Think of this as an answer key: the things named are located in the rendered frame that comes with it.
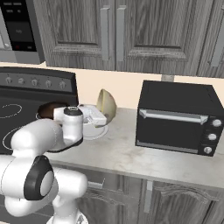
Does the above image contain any grey wood base cupboard door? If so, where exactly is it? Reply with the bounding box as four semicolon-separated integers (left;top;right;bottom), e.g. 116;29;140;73
76;188;141;224
142;179;224;224

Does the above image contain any grey wall socket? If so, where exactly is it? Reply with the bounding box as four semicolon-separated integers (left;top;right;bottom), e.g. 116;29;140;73
161;74;176;83

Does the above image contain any white round plate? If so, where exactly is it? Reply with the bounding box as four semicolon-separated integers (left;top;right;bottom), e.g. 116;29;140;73
82;122;109;141

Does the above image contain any silver toaster oven handle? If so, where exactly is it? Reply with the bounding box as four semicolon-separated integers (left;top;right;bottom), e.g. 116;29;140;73
138;108;210;125

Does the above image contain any grey base cupboard handle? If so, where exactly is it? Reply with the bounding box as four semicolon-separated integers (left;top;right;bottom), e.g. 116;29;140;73
143;180;154;214

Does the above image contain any black stove with hob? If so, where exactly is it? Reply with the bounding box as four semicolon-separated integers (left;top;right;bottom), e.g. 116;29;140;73
0;66;80;156

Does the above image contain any black toaster oven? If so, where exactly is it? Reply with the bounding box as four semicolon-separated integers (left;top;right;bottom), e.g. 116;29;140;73
135;80;224;158

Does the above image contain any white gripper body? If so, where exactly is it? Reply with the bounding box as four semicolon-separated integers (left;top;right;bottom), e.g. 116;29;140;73
78;104;108;129

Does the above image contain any pale yellow rounded food item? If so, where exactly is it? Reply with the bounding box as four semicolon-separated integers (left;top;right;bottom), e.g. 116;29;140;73
96;88;118;124

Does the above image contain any grey drawer handle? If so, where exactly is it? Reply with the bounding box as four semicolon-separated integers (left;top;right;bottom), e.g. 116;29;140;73
87;180;105;190

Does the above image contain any grey microwave oven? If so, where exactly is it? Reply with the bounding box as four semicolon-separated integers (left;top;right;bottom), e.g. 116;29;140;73
0;0;46;66

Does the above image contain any grey wood drawer front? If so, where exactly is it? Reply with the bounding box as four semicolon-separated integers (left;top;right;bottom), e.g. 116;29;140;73
82;168;130;194

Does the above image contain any grey cupboard door handle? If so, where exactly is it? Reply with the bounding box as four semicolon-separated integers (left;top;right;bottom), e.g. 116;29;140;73
210;26;224;68
115;5;127;63
100;6;111;61

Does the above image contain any dark brown round pan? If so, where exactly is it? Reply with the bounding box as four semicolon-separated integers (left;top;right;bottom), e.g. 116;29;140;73
37;101;71;121

